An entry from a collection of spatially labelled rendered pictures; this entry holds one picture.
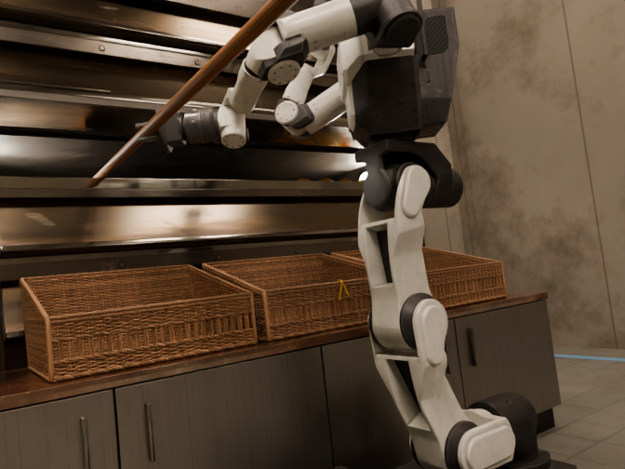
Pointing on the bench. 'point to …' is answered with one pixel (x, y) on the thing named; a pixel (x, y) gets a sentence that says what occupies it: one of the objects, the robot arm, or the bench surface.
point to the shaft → (272, 9)
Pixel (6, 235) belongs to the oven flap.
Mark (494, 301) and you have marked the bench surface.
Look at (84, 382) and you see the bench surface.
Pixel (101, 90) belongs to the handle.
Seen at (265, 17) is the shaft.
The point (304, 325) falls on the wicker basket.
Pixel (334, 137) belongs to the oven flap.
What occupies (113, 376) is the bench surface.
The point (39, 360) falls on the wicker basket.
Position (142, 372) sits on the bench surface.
